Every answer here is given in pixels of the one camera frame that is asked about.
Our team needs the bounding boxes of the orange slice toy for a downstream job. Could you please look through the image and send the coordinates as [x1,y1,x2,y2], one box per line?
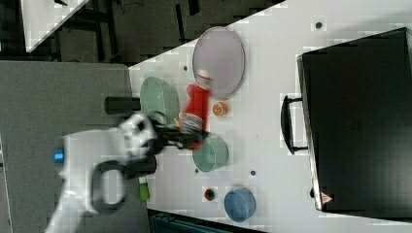
[212,102,227,117]

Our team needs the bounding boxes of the green plastic mug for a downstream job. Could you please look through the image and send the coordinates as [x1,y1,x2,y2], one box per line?
[192,136,229,173]

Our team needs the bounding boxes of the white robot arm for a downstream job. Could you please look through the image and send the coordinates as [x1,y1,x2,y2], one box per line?
[45,112,209,233]

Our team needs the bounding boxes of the black pot upper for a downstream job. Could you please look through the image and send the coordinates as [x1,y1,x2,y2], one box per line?
[104,96,141,115]

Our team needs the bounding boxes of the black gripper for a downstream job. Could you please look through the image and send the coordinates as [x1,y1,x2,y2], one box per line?
[153,125,209,150]

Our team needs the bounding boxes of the lavender round plate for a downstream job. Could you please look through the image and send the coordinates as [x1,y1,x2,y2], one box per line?
[192,26,246,100]

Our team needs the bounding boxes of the small red toy fruit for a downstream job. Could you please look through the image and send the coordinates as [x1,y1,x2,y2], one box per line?
[204,188,215,201]

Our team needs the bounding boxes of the green oval colander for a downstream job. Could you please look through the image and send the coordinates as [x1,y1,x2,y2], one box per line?
[140,77,180,125]

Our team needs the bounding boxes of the green white bottle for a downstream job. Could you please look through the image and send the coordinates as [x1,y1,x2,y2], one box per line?
[139,177,151,201]

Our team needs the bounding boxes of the black pot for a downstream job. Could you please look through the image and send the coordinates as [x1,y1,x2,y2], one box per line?
[124,155,157,180]
[104,96,141,115]

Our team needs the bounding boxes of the blue plastic cup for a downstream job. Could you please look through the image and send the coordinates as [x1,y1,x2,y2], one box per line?
[223,187,257,222]

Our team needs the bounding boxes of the red plush ketchup bottle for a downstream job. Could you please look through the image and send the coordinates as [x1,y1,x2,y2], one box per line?
[180,70,212,134]

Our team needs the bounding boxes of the black pot lower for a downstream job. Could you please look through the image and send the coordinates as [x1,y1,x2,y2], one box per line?
[124,155,157,180]

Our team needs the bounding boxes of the silver black toaster oven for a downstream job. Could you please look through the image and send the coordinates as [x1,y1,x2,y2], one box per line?
[281,27,412,222]

